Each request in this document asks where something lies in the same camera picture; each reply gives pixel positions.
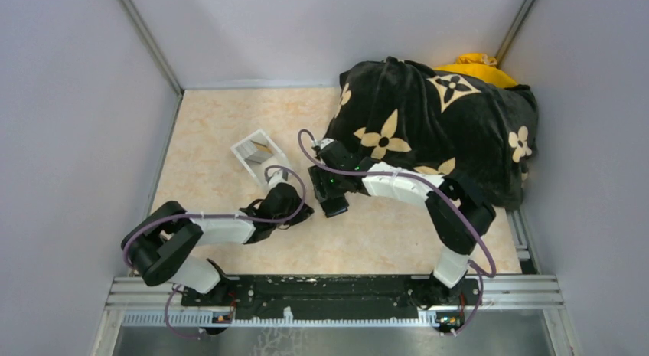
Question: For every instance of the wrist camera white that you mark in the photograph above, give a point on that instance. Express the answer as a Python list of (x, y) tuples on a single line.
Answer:
[(277, 178), (318, 145)]

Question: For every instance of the white plastic card tray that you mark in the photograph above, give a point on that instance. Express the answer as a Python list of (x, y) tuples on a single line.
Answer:
[(258, 171)]

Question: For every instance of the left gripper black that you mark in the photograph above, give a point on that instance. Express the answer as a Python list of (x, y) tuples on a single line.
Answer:
[(306, 211)]

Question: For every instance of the yellow cloth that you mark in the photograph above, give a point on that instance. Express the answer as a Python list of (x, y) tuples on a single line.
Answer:
[(480, 66)]

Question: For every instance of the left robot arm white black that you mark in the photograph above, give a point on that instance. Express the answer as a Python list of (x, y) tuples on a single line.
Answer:
[(160, 248)]

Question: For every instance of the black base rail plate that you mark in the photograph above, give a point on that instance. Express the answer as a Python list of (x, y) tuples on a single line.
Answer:
[(336, 298)]

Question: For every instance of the grey cards in tray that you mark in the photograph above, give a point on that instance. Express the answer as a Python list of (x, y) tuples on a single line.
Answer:
[(255, 152)]

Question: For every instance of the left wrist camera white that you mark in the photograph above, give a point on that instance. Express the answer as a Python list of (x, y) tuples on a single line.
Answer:
[(277, 178)]

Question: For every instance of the black leather card holder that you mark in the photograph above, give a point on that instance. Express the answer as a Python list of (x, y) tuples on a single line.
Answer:
[(333, 206)]

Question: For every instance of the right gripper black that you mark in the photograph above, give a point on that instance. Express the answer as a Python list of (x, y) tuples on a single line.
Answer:
[(318, 174)]

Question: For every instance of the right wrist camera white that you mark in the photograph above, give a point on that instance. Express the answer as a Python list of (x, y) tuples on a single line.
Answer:
[(318, 145)]

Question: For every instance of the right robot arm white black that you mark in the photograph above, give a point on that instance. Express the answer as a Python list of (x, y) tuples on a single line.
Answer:
[(457, 209)]

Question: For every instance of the black floral plush blanket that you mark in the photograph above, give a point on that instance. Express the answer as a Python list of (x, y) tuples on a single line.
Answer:
[(438, 122)]

